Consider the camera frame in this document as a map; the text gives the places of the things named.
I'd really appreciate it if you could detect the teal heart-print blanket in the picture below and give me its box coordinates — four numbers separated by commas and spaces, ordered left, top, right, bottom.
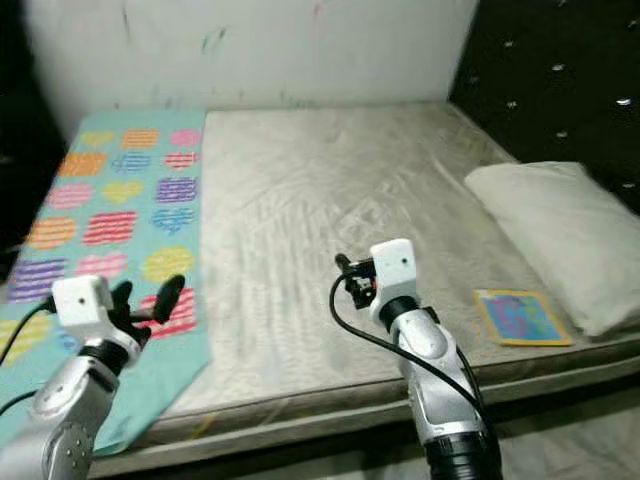
0, 108, 213, 463

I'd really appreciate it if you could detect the black tufted headboard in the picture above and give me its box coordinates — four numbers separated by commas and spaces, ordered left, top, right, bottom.
447, 0, 640, 213

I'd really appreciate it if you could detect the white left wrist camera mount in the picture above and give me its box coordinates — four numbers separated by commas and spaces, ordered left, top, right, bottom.
51, 274, 137, 349

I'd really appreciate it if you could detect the grey quilted mattress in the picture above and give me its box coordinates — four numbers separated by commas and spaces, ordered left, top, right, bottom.
120, 100, 640, 477

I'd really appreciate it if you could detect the yellow-bordered blue children's book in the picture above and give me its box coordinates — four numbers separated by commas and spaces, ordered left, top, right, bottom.
473, 288, 574, 348

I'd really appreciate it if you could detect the white pillow with black lettering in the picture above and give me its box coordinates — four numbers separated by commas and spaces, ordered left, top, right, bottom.
463, 160, 640, 339

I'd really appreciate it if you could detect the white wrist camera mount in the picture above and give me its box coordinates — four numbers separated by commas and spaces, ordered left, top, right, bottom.
368, 238, 420, 303
51, 274, 137, 349

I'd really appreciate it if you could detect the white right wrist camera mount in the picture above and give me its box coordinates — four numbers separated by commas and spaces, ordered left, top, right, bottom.
368, 238, 420, 303

